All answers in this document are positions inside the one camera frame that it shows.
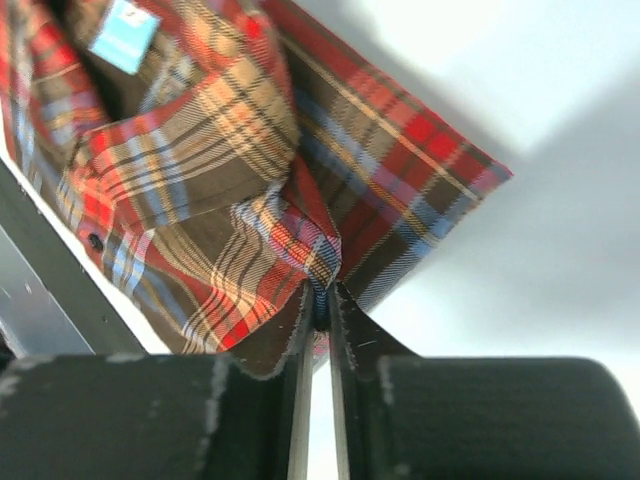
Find red plaid long sleeve shirt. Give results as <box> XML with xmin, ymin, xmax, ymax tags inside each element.
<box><xmin>1</xmin><ymin>1</ymin><xmax>510</xmax><ymax>354</ymax></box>

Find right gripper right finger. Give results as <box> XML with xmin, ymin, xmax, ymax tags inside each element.
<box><xmin>328</xmin><ymin>284</ymin><xmax>639</xmax><ymax>479</ymax></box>

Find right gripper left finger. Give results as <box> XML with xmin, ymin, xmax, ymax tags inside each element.
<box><xmin>1</xmin><ymin>286</ymin><xmax>313</xmax><ymax>479</ymax></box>

